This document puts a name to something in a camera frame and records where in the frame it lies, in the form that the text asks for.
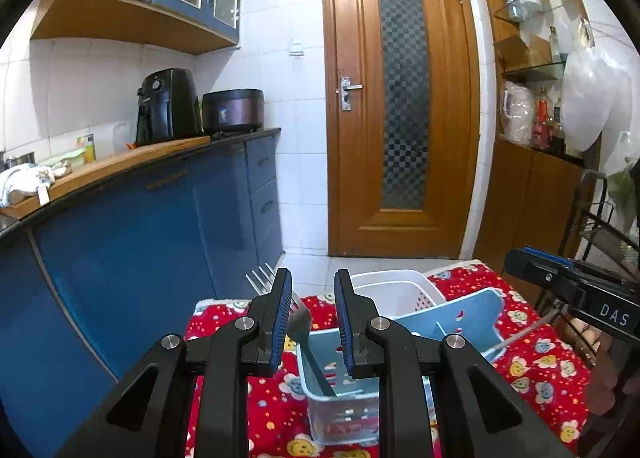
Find pale green container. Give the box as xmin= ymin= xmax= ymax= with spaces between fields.
xmin=34 ymin=148 xmax=87 ymax=177

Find plastic bag of greens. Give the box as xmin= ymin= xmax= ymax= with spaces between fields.
xmin=601 ymin=130 xmax=640 ymax=240

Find eggs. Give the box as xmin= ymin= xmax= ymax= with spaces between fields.
xmin=564 ymin=317 xmax=602 ymax=355

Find wooden shelf cabinet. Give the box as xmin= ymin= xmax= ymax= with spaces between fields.
xmin=475 ymin=0 xmax=603 ymax=275

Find light blue plastic utensil holder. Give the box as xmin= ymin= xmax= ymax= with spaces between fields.
xmin=297 ymin=287 xmax=504 ymax=446

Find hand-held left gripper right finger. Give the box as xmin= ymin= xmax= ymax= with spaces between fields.
xmin=333 ymin=268 xmax=576 ymax=458

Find metal fork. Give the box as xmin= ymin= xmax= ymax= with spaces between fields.
xmin=245 ymin=264 xmax=301 ymax=319

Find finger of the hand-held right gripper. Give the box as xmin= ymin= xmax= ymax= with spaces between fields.
xmin=503 ymin=249 xmax=587 ymax=310
xmin=520 ymin=247 xmax=632 ymax=285

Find red bottle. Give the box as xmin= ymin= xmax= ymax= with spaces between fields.
xmin=532 ymin=86 xmax=551 ymax=149

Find dark rice cooker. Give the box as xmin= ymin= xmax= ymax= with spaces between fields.
xmin=201 ymin=88 xmax=265 ymax=135

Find black air fryer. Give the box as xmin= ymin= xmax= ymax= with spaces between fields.
xmin=135 ymin=68 xmax=202 ymax=146

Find dark metal spoon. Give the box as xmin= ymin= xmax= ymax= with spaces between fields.
xmin=286 ymin=307 xmax=335 ymax=398

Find white plastic basket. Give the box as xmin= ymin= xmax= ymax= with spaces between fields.
xmin=349 ymin=269 xmax=447 ymax=334

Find white cloth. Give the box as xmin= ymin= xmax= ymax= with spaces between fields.
xmin=0 ymin=164 xmax=57 ymax=207

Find wooden chopstick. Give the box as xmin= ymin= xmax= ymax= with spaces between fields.
xmin=481 ymin=315 xmax=557 ymax=355

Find cardboard box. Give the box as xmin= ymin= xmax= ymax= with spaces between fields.
xmin=494 ymin=35 xmax=554 ymax=70

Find red printed blanket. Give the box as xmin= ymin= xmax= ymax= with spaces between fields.
xmin=184 ymin=260 xmax=594 ymax=458

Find wooden door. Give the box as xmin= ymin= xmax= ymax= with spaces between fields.
xmin=320 ymin=0 xmax=482 ymax=260

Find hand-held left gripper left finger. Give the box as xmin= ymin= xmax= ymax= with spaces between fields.
xmin=54 ymin=268 xmax=293 ymax=458

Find black metal rack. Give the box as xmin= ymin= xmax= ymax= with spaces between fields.
xmin=556 ymin=169 xmax=640 ymax=291

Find blue base cabinet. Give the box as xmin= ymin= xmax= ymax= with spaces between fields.
xmin=0 ymin=129 xmax=284 ymax=458

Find yellow carton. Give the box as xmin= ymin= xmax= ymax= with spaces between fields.
xmin=76 ymin=133 xmax=96 ymax=164

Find white plastic bag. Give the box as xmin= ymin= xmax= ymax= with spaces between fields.
xmin=560 ymin=44 xmax=634 ymax=155

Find metal pot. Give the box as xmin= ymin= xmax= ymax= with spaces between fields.
xmin=0 ymin=150 xmax=37 ymax=172

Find metal door handle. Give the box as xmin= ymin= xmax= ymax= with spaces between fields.
xmin=339 ymin=76 xmax=364 ymax=113

